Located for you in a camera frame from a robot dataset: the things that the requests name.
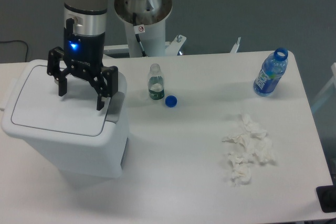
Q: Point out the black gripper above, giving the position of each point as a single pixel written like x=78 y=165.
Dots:
x=83 y=58

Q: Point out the white trash can lid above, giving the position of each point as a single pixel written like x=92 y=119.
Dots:
x=38 y=104

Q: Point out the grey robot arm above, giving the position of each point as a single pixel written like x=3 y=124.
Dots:
x=90 y=19

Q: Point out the white trash can body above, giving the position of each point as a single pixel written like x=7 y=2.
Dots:
x=100 y=155

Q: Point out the blue bottle cap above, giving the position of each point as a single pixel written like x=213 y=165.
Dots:
x=171 y=101

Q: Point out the clear green-label bottle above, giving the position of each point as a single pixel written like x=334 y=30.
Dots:
x=155 y=82

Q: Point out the crumpled white tissue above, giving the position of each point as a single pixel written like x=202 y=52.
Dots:
x=255 y=148

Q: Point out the blue plastic drink bottle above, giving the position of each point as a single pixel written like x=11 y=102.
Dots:
x=272 y=69

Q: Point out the black device at edge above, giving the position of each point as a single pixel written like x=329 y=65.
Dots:
x=326 y=197

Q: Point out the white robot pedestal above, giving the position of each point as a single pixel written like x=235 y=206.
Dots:
x=145 y=29

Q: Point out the white table bracket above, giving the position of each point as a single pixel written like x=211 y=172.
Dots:
x=235 y=47

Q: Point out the white frame at right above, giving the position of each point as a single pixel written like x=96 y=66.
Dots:
x=325 y=93

